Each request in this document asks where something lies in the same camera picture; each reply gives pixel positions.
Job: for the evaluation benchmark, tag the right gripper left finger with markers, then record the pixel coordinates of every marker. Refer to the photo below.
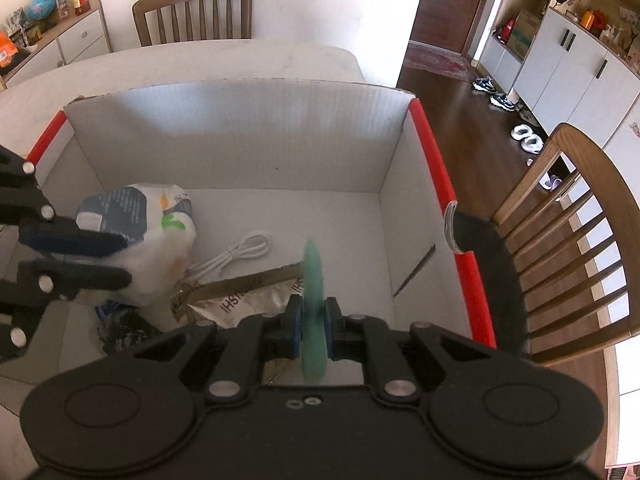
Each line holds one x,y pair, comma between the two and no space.
246,349

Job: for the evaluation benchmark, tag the dark sneakers pair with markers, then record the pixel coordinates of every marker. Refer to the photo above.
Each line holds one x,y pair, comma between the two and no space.
496,98

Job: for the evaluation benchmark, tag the right wooden chair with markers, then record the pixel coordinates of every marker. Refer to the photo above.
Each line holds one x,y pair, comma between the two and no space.
571,227

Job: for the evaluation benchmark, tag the silver foil snack bag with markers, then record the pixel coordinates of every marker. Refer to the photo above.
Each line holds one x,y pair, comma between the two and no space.
227,302

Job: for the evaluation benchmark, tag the green toothbrush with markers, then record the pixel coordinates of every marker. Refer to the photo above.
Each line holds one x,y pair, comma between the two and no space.
313,352

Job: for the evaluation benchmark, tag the white green snack bag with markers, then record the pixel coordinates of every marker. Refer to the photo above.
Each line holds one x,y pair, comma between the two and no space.
157,222

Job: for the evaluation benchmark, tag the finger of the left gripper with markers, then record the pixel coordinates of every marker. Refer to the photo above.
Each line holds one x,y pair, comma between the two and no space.
62,236
42,281

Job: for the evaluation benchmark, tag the dark wooden door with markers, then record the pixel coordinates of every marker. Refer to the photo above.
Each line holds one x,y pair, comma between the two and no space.
449,25

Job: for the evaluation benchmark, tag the far wooden chair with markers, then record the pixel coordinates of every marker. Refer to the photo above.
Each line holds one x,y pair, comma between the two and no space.
163,21

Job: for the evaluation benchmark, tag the white sideboard cabinet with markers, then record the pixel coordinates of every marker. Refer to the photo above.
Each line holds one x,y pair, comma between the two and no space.
73,40

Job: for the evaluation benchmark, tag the white slippers pair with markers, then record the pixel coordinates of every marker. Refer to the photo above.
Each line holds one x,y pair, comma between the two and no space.
528,140

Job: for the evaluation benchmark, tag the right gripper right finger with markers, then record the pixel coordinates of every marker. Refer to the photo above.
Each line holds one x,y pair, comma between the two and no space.
376,348

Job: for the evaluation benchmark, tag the white wall cabinet unit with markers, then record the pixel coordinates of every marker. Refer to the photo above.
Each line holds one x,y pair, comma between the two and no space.
574,61

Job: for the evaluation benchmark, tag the black tea leaf packet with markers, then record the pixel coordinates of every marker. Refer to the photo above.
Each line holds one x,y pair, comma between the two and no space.
121,326

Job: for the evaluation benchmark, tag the red cardboard box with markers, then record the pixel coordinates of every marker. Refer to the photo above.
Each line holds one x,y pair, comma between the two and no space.
353,167

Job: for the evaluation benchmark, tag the wooden chair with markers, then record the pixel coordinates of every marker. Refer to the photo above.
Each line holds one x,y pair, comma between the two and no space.
571,227
163,21

